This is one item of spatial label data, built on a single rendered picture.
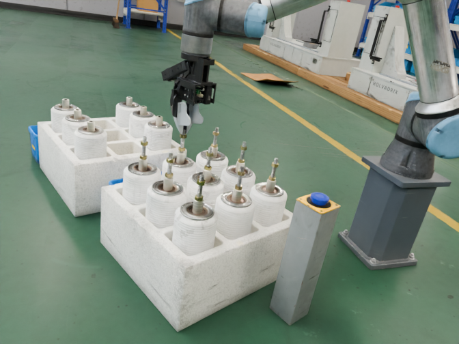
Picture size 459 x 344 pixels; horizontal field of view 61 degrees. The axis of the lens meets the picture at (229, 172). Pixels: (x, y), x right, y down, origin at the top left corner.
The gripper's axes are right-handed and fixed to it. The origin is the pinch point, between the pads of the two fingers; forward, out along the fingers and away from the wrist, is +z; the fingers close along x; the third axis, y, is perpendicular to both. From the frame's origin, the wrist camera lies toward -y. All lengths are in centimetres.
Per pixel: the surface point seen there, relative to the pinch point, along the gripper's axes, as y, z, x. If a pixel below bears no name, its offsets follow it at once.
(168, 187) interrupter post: 12.5, 8.9, -13.2
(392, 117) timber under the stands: -32, 32, 236
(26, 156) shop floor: -74, 35, -15
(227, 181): 13.4, 11.6, 6.3
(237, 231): 28.2, 15.8, -4.1
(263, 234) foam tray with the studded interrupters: 31.4, 16.9, 2.0
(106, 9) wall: -550, 17, 285
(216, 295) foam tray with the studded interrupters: 31.2, 29.0, -11.4
